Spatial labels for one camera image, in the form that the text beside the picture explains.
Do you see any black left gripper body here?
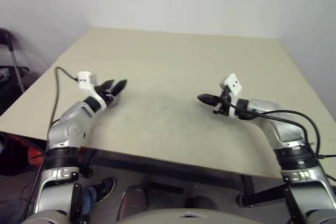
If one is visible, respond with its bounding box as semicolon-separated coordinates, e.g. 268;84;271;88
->
95;84;117;105

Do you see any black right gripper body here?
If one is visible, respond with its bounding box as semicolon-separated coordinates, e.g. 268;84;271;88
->
213;91;233;116

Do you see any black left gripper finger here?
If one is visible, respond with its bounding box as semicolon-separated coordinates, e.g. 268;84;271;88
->
103;79;117;92
113;78;128;97

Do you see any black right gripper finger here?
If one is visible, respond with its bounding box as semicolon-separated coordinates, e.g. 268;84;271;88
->
200;93;223;100
197;96;221;107

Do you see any dark sneaker shoe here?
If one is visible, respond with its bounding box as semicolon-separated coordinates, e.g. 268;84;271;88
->
91;177;117;204

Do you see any red object under table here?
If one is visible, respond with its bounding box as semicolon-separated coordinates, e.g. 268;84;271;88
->
27;147;45;167

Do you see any blue jeans leg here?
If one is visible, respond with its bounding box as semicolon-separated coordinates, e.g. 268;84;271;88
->
80;185;98;215

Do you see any dark rounded shape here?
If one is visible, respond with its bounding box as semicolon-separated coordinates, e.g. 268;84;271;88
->
116;184;148;220

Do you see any grey robot torso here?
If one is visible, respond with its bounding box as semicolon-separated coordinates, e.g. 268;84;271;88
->
112;207;237;224

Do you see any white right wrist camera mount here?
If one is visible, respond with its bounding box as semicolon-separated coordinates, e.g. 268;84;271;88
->
219;72;243;119

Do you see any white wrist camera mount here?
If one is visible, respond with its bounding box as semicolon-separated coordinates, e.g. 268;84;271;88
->
219;72;243;119
76;71;107;112

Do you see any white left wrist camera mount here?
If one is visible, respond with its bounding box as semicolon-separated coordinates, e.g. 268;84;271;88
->
76;71;107;112

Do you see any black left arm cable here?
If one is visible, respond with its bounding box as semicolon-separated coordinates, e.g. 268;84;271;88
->
22;66;80;212

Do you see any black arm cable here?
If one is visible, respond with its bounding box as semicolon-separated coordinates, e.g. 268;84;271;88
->
22;66;80;212
230;102;336;161

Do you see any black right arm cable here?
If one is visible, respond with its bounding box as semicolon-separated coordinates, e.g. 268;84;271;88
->
230;102;336;161

